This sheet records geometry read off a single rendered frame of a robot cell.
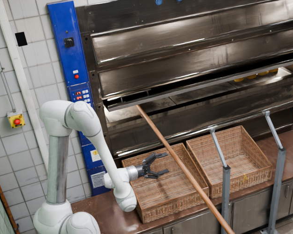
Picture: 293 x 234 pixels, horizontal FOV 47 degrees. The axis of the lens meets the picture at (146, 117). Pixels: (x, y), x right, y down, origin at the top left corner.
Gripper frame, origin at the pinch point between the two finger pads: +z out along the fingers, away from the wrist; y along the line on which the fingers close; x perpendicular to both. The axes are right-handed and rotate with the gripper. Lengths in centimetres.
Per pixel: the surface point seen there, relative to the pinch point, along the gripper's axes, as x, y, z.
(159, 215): -14, 60, -4
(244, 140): -51, 46, 95
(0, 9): -59, -97, -73
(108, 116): -76, 1, -19
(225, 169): -1, 24, 45
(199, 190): 32.6, -1.1, 6.9
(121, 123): -61, 1, -12
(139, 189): -47, 60, -8
